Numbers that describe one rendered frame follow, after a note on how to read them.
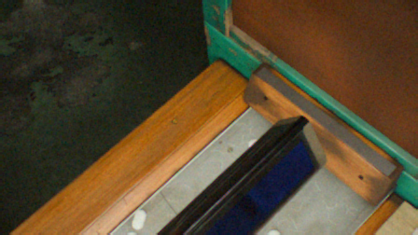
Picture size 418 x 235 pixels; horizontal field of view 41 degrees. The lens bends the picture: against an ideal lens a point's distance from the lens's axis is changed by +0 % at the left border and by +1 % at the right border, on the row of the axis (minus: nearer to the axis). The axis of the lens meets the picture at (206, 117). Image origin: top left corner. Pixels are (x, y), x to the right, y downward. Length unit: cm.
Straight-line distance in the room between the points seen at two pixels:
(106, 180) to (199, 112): 21
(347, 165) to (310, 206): 11
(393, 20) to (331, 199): 39
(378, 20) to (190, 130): 43
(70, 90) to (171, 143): 110
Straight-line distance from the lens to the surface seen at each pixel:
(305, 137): 65
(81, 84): 210
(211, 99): 107
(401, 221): 98
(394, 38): 76
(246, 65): 107
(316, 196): 101
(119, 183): 102
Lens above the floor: 167
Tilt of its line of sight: 60 degrees down
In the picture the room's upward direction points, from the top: 8 degrees counter-clockwise
